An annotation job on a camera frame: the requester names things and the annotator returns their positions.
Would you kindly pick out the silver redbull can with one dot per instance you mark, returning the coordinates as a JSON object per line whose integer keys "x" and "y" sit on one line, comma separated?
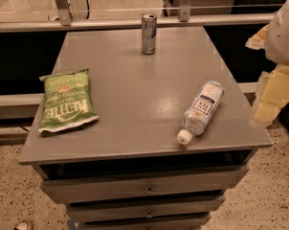
{"x": 149, "y": 30}

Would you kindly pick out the white shoe tip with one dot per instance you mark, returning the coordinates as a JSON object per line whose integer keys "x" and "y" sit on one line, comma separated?
{"x": 24, "y": 225}

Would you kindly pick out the clear plastic bottle white cap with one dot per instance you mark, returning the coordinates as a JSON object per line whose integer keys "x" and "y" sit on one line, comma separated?
{"x": 198, "y": 115}

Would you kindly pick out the green potato chips bag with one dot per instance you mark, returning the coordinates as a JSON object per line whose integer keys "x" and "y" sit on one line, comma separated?
{"x": 67, "y": 102}

